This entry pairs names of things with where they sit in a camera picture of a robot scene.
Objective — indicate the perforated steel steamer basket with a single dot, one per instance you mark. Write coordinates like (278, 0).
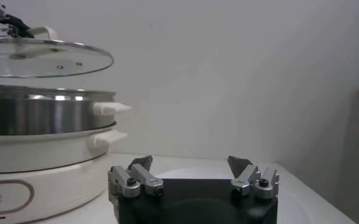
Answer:
(45, 115)

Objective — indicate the cream electric cooker pot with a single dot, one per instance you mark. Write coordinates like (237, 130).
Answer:
(60, 158)

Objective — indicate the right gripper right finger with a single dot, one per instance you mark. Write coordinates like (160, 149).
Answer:
(249, 176)

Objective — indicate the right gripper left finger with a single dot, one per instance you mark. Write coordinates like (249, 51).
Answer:
(142, 176)

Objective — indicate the round white plate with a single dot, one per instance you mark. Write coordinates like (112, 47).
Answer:
(197, 173)

